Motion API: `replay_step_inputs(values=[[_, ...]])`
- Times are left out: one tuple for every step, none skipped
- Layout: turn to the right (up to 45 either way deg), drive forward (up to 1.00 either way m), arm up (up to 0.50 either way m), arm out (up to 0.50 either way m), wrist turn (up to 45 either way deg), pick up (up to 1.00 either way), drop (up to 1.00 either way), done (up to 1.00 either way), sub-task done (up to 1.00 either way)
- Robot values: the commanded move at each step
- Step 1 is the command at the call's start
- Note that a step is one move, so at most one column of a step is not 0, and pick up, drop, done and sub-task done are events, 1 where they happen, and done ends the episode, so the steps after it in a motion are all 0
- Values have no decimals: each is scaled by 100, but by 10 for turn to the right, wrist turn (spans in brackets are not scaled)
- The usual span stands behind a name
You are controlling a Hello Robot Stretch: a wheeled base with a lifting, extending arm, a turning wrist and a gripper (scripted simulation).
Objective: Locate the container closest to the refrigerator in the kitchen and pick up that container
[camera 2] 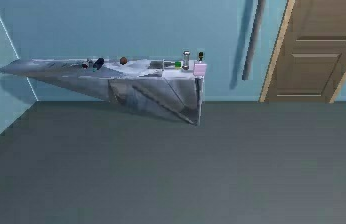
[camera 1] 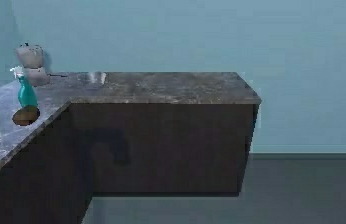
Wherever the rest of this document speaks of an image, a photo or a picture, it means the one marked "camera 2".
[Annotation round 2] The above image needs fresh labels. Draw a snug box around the pink box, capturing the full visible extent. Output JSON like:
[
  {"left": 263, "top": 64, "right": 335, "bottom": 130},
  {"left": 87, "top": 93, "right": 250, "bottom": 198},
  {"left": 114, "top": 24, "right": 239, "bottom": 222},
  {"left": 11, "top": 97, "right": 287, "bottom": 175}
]
[{"left": 193, "top": 63, "right": 208, "bottom": 77}]

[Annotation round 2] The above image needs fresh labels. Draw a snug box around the silver cylinder container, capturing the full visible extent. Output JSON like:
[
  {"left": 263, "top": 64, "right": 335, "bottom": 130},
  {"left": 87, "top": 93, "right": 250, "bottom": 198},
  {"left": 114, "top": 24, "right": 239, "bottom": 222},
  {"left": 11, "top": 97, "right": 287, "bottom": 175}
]
[{"left": 182, "top": 50, "right": 191, "bottom": 71}]

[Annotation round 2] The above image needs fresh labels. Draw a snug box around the black bottle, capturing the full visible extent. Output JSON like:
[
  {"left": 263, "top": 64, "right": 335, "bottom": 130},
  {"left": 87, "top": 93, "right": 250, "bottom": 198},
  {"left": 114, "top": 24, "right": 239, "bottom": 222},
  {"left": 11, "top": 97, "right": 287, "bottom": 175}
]
[{"left": 92, "top": 57, "right": 105, "bottom": 71}]

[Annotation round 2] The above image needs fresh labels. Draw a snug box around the grey metal counter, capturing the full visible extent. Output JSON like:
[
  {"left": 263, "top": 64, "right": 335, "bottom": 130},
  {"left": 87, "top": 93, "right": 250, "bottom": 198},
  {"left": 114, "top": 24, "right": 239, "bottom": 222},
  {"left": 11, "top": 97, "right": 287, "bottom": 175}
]
[{"left": 0, "top": 58, "right": 206, "bottom": 127}]

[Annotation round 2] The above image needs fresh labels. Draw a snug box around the brown room door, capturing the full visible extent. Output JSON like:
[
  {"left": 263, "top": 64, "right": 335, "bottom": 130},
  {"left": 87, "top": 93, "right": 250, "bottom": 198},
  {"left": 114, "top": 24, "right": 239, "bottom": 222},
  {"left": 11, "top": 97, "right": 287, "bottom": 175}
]
[{"left": 258, "top": 0, "right": 346, "bottom": 104}]

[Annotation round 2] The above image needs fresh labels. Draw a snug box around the grey pole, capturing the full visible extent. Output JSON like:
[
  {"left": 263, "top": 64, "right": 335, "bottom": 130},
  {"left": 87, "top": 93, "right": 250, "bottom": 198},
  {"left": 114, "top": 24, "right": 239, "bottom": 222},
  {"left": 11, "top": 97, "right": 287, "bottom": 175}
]
[{"left": 241, "top": 0, "right": 267, "bottom": 81}]

